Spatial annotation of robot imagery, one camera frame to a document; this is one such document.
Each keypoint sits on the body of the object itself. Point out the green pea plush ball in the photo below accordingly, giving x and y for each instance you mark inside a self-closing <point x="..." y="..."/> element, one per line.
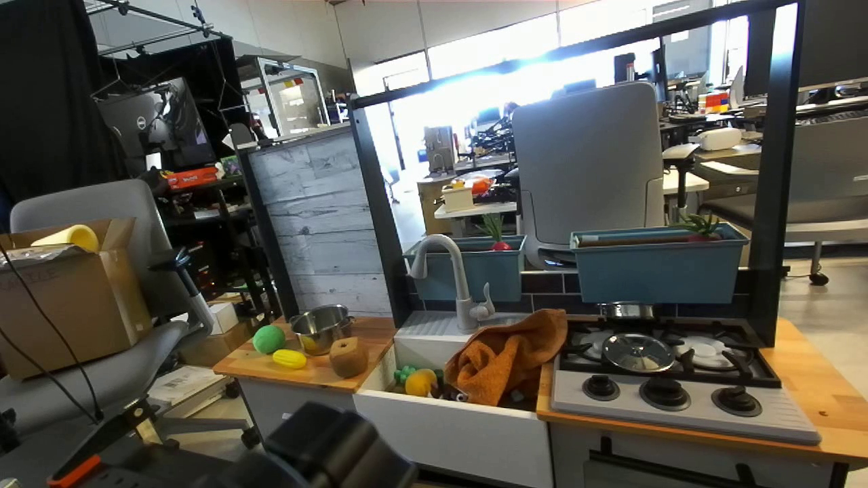
<point x="268" y="340"/>

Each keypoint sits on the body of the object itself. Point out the white toy faucet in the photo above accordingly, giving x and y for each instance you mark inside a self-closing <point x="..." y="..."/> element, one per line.
<point x="448" y="246"/>

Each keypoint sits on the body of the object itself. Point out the green toy vegetable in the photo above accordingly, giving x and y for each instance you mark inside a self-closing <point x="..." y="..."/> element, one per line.
<point x="401" y="371"/>

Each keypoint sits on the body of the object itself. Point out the yellow toy fruit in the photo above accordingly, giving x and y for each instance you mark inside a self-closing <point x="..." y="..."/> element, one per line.
<point x="420" y="382"/>

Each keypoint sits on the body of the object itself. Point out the brown kiwi plush toy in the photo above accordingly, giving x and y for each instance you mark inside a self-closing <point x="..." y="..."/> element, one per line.
<point x="348" y="356"/>

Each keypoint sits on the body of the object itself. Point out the white toy sink basin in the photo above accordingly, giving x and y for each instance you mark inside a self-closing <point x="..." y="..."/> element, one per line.
<point x="451" y="436"/>

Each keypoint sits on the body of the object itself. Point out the toy kitchen cabinet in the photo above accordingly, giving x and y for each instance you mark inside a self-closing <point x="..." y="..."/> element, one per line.
<point x="288" y="406"/>

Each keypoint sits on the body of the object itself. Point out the grey toy stove top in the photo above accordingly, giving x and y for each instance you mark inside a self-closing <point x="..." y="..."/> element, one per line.
<point x="687" y="415"/>

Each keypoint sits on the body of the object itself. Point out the small blue planter box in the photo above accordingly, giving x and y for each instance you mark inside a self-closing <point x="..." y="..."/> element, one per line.
<point x="483" y="272"/>

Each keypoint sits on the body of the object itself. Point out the red flower plant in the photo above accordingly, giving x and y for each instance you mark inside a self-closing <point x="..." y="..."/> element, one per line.
<point x="500" y="241"/>

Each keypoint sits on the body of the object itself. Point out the grey wood plank panel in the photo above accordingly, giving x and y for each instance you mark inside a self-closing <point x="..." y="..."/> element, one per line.
<point x="316" y="218"/>

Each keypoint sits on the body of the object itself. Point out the orange cloth towel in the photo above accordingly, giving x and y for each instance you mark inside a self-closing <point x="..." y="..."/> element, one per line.
<point x="504" y="362"/>

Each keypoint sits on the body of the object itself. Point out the white tall chair back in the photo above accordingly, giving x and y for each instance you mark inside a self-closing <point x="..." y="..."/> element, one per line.
<point x="588" y="164"/>

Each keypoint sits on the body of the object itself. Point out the wooden counter top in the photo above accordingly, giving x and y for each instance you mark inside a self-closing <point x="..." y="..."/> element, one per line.
<point x="316" y="374"/>

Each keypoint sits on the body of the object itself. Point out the yellow banana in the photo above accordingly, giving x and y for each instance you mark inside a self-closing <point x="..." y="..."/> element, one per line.
<point x="288" y="359"/>

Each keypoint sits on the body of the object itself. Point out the small steel pan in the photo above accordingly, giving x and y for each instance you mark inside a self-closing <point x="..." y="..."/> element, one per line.
<point x="624" y="309"/>

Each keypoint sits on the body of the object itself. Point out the white metal cabinet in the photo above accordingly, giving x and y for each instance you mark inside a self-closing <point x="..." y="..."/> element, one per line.
<point x="287" y="99"/>

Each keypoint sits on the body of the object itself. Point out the small cardboard box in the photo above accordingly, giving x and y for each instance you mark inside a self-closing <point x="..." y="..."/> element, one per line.
<point x="213" y="347"/>

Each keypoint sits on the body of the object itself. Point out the green succulent plant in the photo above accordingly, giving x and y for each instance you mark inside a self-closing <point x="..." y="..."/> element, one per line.
<point x="699" y="221"/>

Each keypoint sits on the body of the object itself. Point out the black computer monitor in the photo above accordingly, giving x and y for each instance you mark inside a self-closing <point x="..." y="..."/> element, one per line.
<point x="179" y="118"/>

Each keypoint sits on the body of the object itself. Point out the flat grey board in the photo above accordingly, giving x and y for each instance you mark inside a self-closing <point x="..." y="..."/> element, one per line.
<point x="185" y="382"/>

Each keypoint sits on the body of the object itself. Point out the grey office chair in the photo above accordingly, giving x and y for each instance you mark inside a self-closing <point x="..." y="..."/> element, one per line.
<point x="98" y="199"/>

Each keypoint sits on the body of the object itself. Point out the yellow foam roll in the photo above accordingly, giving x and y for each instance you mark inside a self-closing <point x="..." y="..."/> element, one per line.
<point x="76" y="237"/>

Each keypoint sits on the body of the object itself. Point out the brown cardboard box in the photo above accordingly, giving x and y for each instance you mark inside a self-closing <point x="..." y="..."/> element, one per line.
<point x="71" y="307"/>

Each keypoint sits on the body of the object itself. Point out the wooden stove counter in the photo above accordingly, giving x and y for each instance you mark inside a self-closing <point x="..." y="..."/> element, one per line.
<point x="814" y="379"/>

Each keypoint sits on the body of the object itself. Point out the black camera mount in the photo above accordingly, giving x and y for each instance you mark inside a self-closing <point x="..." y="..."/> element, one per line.
<point x="327" y="447"/>

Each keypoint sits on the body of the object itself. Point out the black metal frame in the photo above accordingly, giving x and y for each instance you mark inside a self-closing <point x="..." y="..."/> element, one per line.
<point x="778" y="180"/>

